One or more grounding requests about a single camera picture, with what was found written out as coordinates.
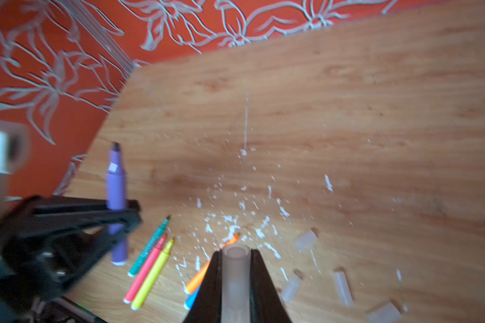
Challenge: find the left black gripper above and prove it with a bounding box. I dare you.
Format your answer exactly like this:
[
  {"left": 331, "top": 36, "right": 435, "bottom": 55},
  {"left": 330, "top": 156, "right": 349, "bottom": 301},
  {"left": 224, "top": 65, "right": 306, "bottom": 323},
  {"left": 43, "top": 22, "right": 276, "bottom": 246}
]
[{"left": 0, "top": 196, "right": 141, "bottom": 322}]

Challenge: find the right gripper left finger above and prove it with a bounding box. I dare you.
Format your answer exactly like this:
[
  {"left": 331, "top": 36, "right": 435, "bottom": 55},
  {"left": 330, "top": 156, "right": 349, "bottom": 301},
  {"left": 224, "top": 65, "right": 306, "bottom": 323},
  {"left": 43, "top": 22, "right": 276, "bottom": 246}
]
[{"left": 183, "top": 251, "right": 222, "bottom": 323}]

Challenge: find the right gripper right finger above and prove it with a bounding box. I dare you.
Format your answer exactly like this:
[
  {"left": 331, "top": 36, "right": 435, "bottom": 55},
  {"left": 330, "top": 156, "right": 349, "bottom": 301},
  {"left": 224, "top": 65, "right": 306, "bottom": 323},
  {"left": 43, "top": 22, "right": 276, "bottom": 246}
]
[{"left": 249, "top": 249, "right": 292, "bottom": 323}]

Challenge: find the blue marker pen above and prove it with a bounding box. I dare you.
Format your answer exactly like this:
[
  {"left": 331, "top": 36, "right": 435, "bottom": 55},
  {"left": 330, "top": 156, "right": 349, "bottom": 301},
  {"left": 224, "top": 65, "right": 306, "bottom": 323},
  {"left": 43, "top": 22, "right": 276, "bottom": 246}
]
[{"left": 184, "top": 285, "right": 201, "bottom": 311}]

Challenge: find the clear pen cap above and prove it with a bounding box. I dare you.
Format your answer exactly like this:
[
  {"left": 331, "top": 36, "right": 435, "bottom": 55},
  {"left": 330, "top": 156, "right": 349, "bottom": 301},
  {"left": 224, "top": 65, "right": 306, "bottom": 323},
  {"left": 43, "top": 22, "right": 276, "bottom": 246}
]
[
  {"left": 221, "top": 243, "right": 251, "bottom": 323},
  {"left": 366, "top": 302, "right": 402, "bottom": 323},
  {"left": 295, "top": 229, "right": 318, "bottom": 252},
  {"left": 334, "top": 270, "right": 354, "bottom": 307},
  {"left": 281, "top": 273, "right": 303, "bottom": 304}
]

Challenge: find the purple marker pen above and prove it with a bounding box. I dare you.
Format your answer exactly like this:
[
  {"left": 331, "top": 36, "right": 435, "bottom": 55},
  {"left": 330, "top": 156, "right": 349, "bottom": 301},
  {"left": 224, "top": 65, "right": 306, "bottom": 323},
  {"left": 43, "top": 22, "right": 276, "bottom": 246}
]
[{"left": 106, "top": 142, "right": 128, "bottom": 266}]

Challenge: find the orange marker pen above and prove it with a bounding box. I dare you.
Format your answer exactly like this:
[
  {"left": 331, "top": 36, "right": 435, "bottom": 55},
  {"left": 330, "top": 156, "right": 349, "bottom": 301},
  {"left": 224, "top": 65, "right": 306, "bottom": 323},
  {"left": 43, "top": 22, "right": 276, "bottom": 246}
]
[{"left": 185, "top": 233, "right": 240, "bottom": 295}]

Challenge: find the yellow marker pen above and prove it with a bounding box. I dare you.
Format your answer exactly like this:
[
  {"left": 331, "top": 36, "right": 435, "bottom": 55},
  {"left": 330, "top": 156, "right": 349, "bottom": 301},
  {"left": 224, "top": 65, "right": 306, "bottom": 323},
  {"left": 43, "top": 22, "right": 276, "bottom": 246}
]
[{"left": 131, "top": 238, "right": 175, "bottom": 311}]

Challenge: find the pink marker pen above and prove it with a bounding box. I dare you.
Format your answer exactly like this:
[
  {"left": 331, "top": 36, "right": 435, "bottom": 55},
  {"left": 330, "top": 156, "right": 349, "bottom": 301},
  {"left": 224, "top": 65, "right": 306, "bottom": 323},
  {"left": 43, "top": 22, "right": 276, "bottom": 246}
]
[{"left": 123, "top": 234, "right": 167, "bottom": 304}]

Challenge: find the green marker pen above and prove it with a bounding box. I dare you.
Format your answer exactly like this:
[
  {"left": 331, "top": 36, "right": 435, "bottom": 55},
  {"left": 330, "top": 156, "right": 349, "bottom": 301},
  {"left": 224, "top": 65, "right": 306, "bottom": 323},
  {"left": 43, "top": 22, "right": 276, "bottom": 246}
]
[{"left": 128, "top": 215, "right": 172, "bottom": 278}]

